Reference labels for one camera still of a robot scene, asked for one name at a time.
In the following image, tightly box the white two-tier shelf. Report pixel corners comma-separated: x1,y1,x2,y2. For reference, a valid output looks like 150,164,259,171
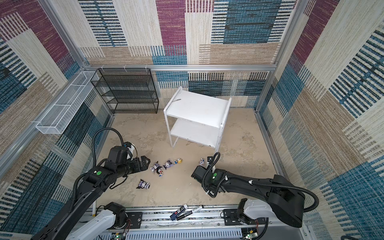
163,87,232,152

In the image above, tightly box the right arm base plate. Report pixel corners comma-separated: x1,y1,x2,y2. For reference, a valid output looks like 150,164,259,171
220,209,267,226

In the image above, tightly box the white wire mesh basket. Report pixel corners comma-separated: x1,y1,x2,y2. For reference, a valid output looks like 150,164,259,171
36,71,95,135

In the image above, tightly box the black wire mesh shelf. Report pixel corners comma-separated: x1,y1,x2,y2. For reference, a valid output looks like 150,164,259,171
91,68,159,114

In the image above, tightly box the striped purple Kuromi figure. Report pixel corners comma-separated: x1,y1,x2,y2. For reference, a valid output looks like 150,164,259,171
151,162,162,173

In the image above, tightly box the small white purple figure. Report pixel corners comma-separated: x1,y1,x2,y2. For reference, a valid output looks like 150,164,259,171
199,158,205,166

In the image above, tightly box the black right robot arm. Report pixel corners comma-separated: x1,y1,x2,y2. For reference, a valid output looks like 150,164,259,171
191,152,320,228

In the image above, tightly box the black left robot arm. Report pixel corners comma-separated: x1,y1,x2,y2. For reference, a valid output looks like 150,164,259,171
32,128,151,240

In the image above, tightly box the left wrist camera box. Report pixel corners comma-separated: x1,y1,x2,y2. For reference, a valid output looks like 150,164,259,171
124,142,134,160

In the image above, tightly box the black marker blue label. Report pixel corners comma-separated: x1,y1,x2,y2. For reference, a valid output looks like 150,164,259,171
170,204,188,221

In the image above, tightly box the yellow white marker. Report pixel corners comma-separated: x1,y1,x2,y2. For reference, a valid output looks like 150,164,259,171
92,201,97,217

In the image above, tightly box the black white marker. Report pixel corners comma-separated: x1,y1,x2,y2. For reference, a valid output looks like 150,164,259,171
177,205,204,221

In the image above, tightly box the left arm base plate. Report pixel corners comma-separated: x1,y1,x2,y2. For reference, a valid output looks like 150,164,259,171
125,212,143,231

